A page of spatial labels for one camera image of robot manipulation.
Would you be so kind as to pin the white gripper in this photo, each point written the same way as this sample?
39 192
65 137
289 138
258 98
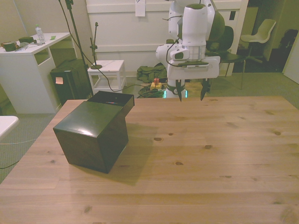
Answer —
211 67

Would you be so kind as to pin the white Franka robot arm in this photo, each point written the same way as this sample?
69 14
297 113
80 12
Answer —
194 28

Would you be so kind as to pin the black drawer cabinet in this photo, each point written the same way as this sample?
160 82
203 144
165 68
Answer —
86 135

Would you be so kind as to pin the yellow red emergency stop button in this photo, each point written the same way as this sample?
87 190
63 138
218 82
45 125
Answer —
156 84

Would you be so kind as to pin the green cloth bag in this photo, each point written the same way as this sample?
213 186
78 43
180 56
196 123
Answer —
149 72

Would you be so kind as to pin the black shell chair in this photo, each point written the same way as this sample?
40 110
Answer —
230 56

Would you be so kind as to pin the small white side table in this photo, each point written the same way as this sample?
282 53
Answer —
109 66

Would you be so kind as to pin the white shell chair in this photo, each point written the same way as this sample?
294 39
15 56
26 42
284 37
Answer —
264 30

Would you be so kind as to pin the white paper sheet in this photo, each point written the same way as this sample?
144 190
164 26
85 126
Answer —
140 8

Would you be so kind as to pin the black microphone stand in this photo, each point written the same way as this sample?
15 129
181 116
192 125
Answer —
95 46

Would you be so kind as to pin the dark bag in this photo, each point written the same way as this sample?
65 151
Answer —
289 42

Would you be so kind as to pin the black computer tower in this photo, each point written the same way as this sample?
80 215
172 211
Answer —
70 84

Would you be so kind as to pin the black tripod stand pole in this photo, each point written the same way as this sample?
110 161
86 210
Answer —
77 39

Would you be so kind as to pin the green sticky note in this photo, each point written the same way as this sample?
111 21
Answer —
53 37

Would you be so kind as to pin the clear plastic water bottle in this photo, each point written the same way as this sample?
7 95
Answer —
40 35

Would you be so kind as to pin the white desk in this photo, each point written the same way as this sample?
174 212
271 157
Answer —
21 77

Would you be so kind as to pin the dark green cloth bundle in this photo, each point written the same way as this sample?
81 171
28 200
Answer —
25 39

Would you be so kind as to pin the white rounded table edge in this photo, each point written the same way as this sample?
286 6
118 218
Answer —
7 123

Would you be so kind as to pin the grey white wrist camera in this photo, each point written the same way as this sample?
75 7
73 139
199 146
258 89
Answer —
179 54

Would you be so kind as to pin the black wall plate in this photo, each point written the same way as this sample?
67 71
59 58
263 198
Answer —
232 16

